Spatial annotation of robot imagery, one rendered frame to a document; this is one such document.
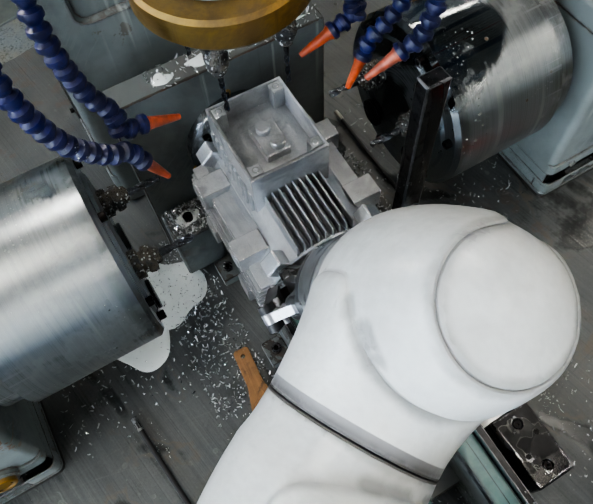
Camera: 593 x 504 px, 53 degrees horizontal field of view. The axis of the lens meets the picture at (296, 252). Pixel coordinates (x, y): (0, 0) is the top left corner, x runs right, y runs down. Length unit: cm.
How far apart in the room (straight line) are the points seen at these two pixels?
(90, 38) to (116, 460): 58
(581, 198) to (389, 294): 90
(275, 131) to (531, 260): 50
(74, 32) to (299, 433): 64
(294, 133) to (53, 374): 39
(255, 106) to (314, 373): 52
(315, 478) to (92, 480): 69
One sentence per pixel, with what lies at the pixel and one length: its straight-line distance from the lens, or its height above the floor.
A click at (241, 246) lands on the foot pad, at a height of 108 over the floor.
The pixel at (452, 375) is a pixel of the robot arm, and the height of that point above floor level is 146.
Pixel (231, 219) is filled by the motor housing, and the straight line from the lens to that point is 74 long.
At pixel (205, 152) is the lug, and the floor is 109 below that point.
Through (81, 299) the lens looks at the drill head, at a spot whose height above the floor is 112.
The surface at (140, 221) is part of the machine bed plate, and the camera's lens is 108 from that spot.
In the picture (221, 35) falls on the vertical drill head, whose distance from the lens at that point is 55.
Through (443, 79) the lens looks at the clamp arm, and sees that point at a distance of 62.
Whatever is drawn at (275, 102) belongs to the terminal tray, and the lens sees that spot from 75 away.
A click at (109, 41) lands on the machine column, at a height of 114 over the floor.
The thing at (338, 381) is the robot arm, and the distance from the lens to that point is 29.
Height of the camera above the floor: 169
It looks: 63 degrees down
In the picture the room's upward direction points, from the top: 5 degrees counter-clockwise
